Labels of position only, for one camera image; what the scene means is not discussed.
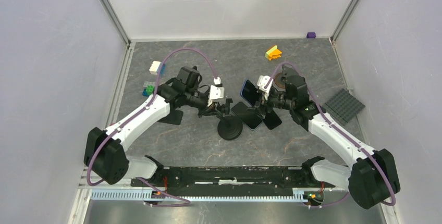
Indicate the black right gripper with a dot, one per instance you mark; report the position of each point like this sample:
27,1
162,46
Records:
266,103

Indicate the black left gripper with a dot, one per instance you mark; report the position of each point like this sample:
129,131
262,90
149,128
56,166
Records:
211,110

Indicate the dark blue edged phone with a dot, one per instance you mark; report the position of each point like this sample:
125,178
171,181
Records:
250,93

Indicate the black phone stand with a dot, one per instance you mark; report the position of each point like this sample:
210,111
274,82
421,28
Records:
230,126

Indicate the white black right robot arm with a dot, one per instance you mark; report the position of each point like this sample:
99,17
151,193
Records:
368,175

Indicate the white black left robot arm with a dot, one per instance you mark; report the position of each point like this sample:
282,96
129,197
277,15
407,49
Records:
105,154

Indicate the dark grey phone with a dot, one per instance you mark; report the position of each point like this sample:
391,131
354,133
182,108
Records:
272,120

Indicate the black folding desk stand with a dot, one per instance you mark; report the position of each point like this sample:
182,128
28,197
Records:
173,118

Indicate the black flat phone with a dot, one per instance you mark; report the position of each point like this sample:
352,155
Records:
247,115

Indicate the yellow orange toy block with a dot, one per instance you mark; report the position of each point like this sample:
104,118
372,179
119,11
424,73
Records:
273,53

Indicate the green blue toy bricks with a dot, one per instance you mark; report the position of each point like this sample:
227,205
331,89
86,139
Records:
149,88

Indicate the white blue toy block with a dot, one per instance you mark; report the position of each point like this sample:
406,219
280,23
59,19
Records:
157,68

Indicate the grey studded baseplate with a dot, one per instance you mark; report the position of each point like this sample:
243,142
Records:
343,107

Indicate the purple small block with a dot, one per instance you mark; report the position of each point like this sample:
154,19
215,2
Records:
311,35

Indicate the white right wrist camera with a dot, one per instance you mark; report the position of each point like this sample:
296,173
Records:
264,85

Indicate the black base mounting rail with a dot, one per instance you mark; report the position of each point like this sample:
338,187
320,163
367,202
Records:
234,181

